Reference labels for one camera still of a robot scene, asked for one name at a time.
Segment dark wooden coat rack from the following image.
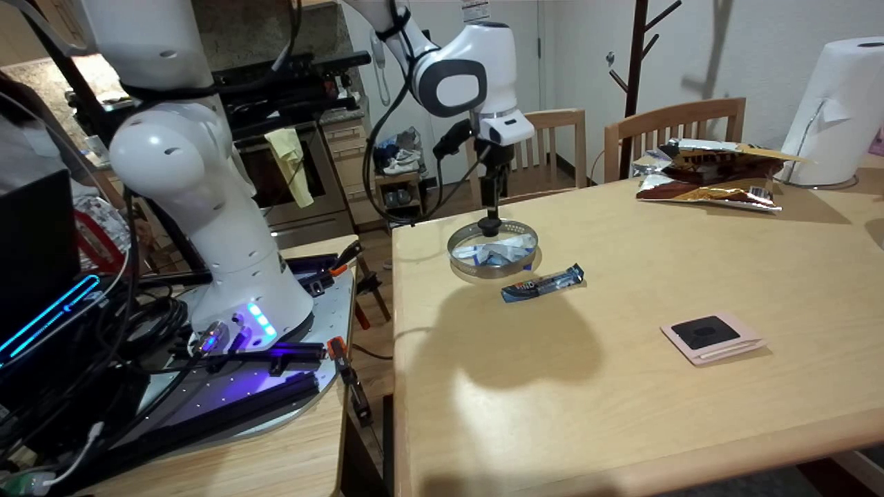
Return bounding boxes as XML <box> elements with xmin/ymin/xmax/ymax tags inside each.
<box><xmin>606</xmin><ymin>0</ymin><xmax>684</xmax><ymax>178</ymax></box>

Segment right wooden chair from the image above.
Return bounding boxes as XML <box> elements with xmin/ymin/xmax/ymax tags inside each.
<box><xmin>606</xmin><ymin>97</ymin><xmax>747</xmax><ymax>178</ymax></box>

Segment brown snack bag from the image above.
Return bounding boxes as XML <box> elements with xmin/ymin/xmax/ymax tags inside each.
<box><xmin>661</xmin><ymin>138</ymin><xmax>793</xmax><ymax>184</ymax></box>

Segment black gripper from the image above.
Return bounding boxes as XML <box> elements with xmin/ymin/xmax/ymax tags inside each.
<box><xmin>478</xmin><ymin>141</ymin><xmax>515</xmax><ymax>221</ymax></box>

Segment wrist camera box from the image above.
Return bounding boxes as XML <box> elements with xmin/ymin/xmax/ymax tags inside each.
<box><xmin>434</xmin><ymin>118</ymin><xmax>474</xmax><ymax>161</ymax></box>

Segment robot mounting base plate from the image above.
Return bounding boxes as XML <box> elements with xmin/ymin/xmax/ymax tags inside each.
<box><xmin>56</xmin><ymin>268</ymin><xmax>353</xmax><ymax>493</ymax></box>

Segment black monitor with blue light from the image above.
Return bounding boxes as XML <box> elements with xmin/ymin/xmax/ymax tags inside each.
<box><xmin>0</xmin><ymin>170</ymin><xmax>101</xmax><ymax>412</ymax></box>

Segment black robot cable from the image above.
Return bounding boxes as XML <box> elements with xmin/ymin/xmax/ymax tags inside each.
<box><xmin>359</xmin><ymin>0</ymin><xmax>492</xmax><ymax>230</ymax></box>

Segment white electric water boiler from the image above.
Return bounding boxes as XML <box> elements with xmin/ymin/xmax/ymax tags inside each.
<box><xmin>779</xmin><ymin>35</ymin><xmax>884</xmax><ymax>184</ymax></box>

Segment left wooden chair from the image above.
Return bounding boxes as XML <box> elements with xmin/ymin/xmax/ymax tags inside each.
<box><xmin>497</xmin><ymin>107</ymin><xmax>590</xmax><ymax>202</ymax></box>

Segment wooden chair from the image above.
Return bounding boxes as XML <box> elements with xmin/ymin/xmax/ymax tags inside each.
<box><xmin>606</xmin><ymin>97</ymin><xmax>747</xmax><ymax>178</ymax></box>
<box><xmin>497</xmin><ymin>107</ymin><xmax>590</xmax><ymax>202</ymax></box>

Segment pink square device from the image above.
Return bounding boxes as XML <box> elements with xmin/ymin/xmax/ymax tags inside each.
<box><xmin>664</xmin><ymin>311</ymin><xmax>762</xmax><ymax>366</ymax></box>

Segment blue sachet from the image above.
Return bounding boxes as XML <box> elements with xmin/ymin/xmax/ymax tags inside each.
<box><xmin>474</xmin><ymin>245</ymin><xmax>534</xmax><ymax>271</ymax></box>

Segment white plastic-wrapped object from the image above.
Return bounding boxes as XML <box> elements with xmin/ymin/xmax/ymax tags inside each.
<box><xmin>453</xmin><ymin>236</ymin><xmax>534</xmax><ymax>259</ymax></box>

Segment dark blue snack bar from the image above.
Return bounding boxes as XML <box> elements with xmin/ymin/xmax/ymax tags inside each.
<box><xmin>501</xmin><ymin>263</ymin><xmax>587</xmax><ymax>304</ymax></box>

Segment yellow cloth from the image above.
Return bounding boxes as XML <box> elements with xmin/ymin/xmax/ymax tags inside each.
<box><xmin>266</xmin><ymin>126</ymin><xmax>316</xmax><ymax>206</ymax></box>

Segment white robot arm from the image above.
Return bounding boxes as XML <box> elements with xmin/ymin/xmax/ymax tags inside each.
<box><xmin>77</xmin><ymin>0</ymin><xmax>534</xmax><ymax>352</ymax></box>

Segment glass pot lid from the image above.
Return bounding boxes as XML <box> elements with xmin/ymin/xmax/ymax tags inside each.
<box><xmin>447</xmin><ymin>221</ymin><xmax>540</xmax><ymax>278</ymax></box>

